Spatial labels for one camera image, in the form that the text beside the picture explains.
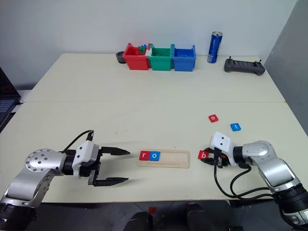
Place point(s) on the dark rounded shape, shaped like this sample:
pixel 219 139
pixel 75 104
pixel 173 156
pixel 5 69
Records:
pixel 195 216
pixel 139 222

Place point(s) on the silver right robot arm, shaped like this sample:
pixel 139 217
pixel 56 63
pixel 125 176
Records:
pixel 272 166

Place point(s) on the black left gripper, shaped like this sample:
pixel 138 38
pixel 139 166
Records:
pixel 92 170

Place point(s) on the white toy brick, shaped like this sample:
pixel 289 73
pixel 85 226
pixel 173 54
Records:
pixel 148 53

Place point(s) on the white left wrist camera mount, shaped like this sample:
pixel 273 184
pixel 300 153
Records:
pixel 84 151

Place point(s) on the small red floor object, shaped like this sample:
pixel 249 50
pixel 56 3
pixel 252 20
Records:
pixel 152 210

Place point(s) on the blue plastic bin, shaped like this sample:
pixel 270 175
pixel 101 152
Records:
pixel 184 63

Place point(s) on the red letter b block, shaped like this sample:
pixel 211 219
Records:
pixel 202 155

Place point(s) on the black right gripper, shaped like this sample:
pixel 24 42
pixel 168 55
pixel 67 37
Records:
pixel 225 160

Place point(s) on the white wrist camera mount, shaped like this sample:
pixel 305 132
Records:
pixel 222 142
pixel 84 151

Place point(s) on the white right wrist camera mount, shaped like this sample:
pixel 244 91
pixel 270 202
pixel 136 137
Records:
pixel 222 142

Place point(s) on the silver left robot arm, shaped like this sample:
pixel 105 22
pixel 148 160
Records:
pixel 36 166

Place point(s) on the blue toy brick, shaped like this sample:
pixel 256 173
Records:
pixel 144 46

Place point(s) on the blue letter o block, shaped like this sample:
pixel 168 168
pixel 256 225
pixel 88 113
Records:
pixel 154 156

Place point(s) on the blue letter t block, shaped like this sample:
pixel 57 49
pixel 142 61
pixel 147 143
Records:
pixel 235 127

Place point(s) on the dark grey remote controller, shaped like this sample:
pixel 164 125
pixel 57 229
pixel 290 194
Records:
pixel 244 66

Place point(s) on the green plastic bin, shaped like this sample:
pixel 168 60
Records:
pixel 160 63

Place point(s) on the dark grey round dish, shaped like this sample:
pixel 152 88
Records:
pixel 119 57

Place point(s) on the blue drink can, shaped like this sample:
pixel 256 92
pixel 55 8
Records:
pixel 214 48

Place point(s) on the green toy brick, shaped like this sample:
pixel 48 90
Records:
pixel 142 50

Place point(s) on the red letter o block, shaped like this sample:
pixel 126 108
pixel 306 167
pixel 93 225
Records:
pixel 213 118

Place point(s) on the dark laptop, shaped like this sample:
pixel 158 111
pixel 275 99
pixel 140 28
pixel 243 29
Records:
pixel 6 101

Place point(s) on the wooden letter tray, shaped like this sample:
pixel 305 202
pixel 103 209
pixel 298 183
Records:
pixel 178 158

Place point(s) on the red plastic bin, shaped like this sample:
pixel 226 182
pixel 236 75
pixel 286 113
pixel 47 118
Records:
pixel 136 61

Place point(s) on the red letter r block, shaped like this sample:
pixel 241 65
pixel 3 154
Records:
pixel 144 155

